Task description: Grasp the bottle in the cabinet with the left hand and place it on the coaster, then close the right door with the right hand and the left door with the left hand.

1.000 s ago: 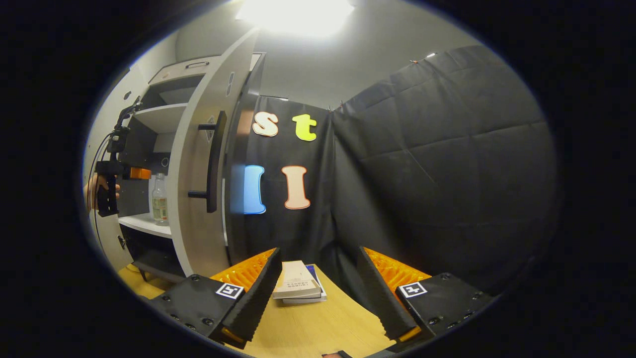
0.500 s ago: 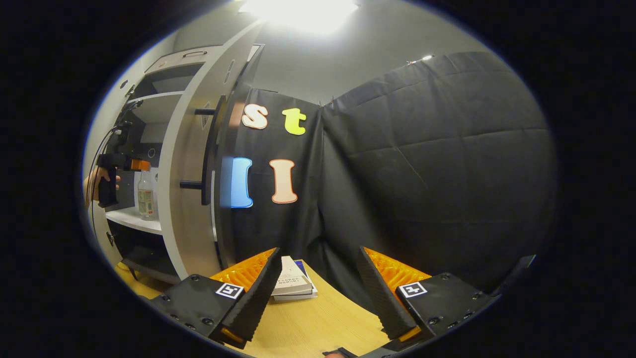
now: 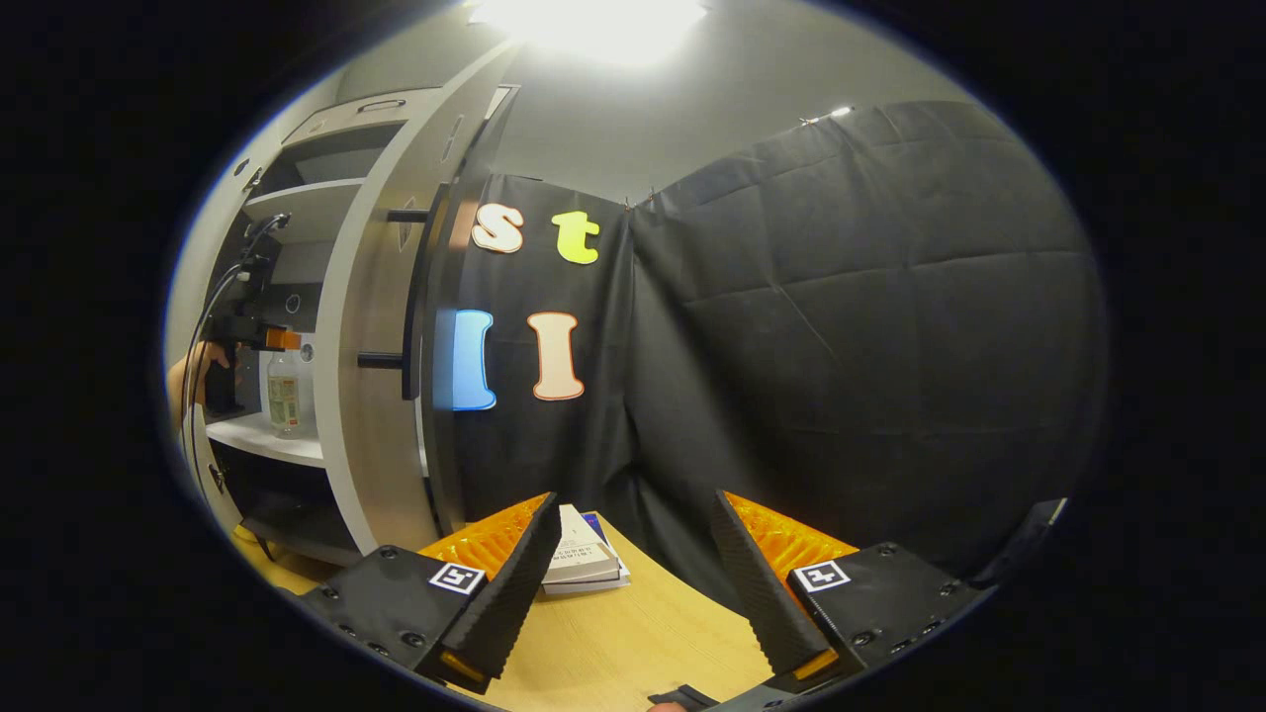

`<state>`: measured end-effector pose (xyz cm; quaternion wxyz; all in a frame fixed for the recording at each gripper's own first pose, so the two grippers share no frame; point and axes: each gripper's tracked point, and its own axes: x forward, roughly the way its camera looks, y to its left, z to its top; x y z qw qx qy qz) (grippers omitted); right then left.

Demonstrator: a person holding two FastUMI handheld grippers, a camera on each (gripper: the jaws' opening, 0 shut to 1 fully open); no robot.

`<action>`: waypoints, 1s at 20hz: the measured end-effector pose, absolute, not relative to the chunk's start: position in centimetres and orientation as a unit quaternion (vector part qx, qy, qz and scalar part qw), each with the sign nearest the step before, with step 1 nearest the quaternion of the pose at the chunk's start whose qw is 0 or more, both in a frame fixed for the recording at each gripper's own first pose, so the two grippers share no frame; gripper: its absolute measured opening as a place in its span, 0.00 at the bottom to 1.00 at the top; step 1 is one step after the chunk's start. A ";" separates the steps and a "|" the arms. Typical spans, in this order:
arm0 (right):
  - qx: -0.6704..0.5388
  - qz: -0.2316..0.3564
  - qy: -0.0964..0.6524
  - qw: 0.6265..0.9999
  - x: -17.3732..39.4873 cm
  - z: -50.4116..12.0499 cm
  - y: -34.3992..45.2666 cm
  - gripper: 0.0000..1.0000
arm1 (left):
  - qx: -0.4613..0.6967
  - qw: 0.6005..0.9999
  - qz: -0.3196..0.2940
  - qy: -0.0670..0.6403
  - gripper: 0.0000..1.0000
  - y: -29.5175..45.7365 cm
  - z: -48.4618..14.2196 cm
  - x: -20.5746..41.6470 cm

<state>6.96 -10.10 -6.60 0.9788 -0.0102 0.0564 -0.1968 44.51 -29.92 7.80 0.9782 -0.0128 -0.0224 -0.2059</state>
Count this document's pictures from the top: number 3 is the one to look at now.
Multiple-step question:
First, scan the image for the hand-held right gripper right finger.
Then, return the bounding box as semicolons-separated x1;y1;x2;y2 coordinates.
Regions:
712;489;990;693

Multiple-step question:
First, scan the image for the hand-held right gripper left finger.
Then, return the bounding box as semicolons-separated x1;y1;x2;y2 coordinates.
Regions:
297;491;563;693

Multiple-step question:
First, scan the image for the clear plastic bottle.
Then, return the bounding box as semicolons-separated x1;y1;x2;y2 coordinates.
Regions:
267;346;303;439

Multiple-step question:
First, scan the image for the grey cabinet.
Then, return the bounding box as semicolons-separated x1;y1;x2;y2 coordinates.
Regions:
178;84;520;570

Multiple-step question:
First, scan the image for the grey cabinet drawer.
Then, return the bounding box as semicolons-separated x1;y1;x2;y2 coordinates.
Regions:
282;87;441;147

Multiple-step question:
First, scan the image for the tan book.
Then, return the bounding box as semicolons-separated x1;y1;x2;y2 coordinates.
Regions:
542;504;620;584

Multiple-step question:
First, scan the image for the white book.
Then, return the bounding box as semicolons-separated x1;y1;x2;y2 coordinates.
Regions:
542;569;631;595

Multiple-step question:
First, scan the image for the blue book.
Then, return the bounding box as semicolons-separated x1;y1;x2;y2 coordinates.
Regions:
584;511;630;584

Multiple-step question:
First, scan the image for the black backdrop cloth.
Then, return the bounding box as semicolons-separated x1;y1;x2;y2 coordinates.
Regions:
425;99;1109;614

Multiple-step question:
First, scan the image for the large ceiling light panel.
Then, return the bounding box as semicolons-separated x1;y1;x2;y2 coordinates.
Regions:
465;0;708;65

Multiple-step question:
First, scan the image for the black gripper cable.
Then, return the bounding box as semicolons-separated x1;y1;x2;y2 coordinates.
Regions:
181;212;293;486

